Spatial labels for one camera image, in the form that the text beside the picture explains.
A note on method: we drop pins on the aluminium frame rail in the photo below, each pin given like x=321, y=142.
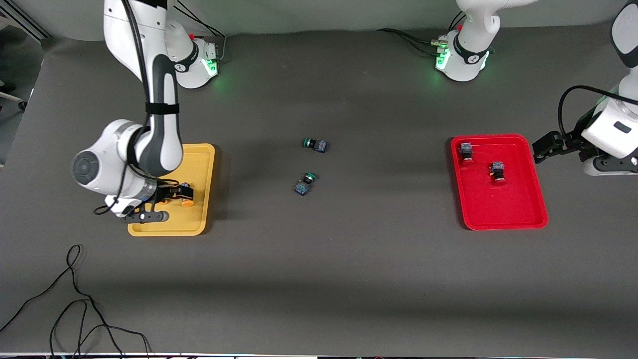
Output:
x=25, y=22

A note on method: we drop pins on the yellow plastic tray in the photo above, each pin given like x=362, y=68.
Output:
x=197, y=219

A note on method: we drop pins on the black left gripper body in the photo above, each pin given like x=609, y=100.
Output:
x=566, y=143

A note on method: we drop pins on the dark grey table mat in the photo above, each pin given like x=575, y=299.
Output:
x=319, y=279

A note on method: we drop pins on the red plastic tray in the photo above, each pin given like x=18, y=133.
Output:
x=498, y=204

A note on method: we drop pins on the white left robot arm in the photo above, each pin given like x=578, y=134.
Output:
x=468, y=60

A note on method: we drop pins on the yellow push button switch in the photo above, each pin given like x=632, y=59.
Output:
x=187, y=200

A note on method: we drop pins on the green push button switch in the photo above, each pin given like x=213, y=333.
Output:
x=315, y=144
x=305, y=183

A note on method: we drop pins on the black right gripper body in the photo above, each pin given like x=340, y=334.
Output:
x=163, y=194

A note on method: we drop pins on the white stand leg with caster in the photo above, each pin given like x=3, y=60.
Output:
x=12, y=94

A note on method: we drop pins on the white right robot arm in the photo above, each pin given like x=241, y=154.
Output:
x=119, y=159

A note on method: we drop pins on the red push button switch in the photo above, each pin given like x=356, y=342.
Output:
x=497, y=173
x=466, y=152

